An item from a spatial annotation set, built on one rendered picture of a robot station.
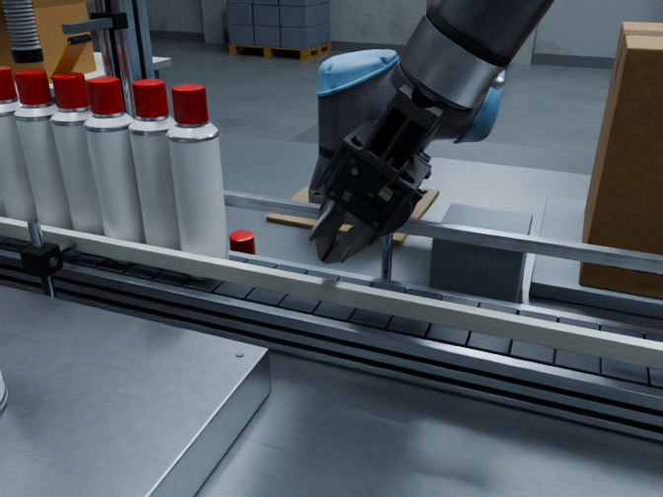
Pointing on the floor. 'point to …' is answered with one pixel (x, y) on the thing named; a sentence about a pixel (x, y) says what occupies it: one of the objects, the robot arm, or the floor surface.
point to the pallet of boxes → (279, 27)
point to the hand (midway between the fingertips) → (331, 248)
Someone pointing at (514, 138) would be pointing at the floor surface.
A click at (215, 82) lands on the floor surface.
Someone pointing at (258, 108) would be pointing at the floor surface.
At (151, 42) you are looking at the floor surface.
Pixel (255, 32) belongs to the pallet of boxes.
